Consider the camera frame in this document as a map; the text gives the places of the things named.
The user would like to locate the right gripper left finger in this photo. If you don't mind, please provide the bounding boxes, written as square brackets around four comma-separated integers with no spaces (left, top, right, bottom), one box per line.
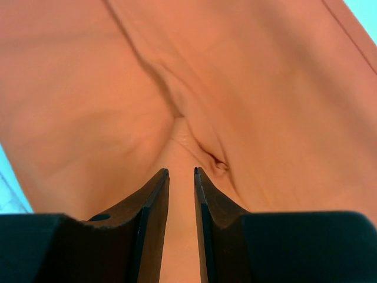
[1,169,169,282]

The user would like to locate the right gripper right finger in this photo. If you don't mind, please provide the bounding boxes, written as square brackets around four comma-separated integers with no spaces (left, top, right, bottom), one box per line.
[194,167,376,282]

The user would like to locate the orange trousers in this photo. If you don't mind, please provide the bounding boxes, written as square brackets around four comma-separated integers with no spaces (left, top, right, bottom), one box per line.
[1,1,376,282]

